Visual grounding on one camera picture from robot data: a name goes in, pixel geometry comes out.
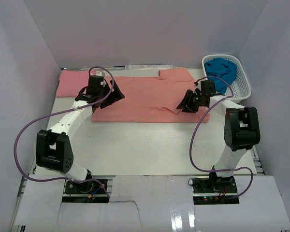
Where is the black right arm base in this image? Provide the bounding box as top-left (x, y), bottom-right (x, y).
top-left (188, 177), bottom-right (240, 205)

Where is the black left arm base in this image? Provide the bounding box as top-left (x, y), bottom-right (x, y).
top-left (62, 178), bottom-right (109, 203)

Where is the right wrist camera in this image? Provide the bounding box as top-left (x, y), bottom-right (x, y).
top-left (194, 81), bottom-right (202, 97)

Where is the salmon orange t shirt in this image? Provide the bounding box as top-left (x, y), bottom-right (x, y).
top-left (91, 68), bottom-right (210, 123)

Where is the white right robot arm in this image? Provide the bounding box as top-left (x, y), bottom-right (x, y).
top-left (177, 78), bottom-right (261, 192)

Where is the folded pink t shirt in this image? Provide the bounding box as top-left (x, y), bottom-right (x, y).
top-left (56, 70), bottom-right (89, 98)

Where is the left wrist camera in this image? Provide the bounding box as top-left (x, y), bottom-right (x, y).
top-left (98, 78), bottom-right (108, 89)

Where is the white plastic basket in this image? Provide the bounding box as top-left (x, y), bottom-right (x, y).
top-left (202, 54), bottom-right (251, 103)

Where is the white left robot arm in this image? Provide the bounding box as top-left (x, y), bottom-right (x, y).
top-left (36, 75), bottom-right (125, 181)

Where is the blue t shirt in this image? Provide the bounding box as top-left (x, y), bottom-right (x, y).
top-left (204, 58), bottom-right (237, 94)

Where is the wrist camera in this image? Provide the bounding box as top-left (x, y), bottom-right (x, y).
top-left (98, 78), bottom-right (108, 89)
top-left (194, 81), bottom-right (202, 97)

